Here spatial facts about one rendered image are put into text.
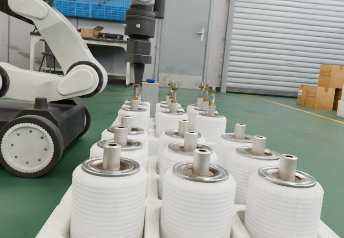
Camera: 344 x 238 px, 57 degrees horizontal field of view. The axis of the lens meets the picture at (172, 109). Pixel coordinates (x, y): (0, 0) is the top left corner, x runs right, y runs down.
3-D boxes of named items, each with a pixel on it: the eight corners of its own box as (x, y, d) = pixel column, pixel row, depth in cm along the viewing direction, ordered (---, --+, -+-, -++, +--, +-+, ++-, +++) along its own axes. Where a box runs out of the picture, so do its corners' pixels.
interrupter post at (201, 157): (192, 177, 41) (194, 152, 41) (190, 171, 44) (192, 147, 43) (210, 178, 41) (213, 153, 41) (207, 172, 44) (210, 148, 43)
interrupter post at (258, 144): (252, 157, 54) (255, 137, 53) (248, 153, 56) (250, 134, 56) (266, 157, 54) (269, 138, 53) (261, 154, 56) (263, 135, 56)
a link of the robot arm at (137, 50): (159, 64, 91) (163, 22, 89) (127, 62, 87) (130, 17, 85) (144, 63, 102) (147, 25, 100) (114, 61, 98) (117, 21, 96)
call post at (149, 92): (136, 155, 136) (141, 83, 132) (137, 151, 143) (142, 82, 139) (153, 156, 137) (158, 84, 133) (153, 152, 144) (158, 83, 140)
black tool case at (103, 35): (98, 40, 557) (98, 34, 556) (122, 42, 566) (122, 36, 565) (98, 38, 524) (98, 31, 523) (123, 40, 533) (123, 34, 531)
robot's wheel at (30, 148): (-6, 176, 100) (-5, 114, 98) (1, 171, 105) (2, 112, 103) (59, 180, 102) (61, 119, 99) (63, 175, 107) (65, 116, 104)
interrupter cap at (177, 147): (168, 155, 50) (169, 151, 50) (166, 144, 58) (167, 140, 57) (216, 158, 51) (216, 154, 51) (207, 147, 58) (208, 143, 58)
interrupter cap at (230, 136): (225, 143, 63) (225, 139, 63) (217, 134, 70) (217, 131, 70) (262, 145, 63) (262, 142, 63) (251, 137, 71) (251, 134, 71)
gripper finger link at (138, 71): (132, 83, 93) (133, 62, 92) (142, 84, 94) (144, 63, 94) (133, 84, 92) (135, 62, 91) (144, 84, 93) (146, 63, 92)
